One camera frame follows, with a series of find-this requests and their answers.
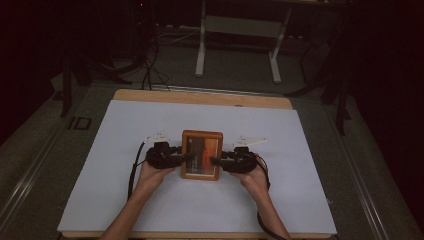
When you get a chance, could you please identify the person's left hand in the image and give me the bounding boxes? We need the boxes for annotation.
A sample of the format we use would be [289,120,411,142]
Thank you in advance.
[137,159,177,194]

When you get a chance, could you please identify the person's right hand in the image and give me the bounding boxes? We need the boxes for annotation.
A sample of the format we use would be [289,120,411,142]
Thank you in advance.
[230,162,270,203]

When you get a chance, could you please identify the metal floor rail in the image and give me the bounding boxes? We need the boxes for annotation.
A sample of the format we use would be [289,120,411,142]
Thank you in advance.
[324,104,393,240]
[0,123,69,231]

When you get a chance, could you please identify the wooden photo frame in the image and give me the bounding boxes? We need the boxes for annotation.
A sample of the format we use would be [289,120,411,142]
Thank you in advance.
[180,129,224,182]

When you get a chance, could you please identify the bundle of black floor cables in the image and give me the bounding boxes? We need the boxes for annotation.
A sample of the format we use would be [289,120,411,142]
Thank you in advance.
[131,19,201,92]

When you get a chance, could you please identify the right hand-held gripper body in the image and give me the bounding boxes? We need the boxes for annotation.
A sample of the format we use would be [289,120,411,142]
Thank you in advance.
[220,134,268,175]

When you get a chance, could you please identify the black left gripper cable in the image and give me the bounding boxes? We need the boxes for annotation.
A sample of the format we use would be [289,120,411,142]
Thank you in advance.
[126,140,148,202]

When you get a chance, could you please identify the white paper sheet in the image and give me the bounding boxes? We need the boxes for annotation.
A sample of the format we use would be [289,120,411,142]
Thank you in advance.
[57,99,338,235]

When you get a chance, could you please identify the white metal stand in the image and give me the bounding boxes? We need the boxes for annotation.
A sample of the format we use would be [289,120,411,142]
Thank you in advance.
[194,0,295,85]

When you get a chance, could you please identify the dark stand with slanted legs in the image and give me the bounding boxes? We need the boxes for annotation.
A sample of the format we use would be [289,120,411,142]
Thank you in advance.
[59,43,134,118]
[284,39,356,136]

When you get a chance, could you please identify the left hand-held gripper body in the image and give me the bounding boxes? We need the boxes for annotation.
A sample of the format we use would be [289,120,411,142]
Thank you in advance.
[143,131,184,170]

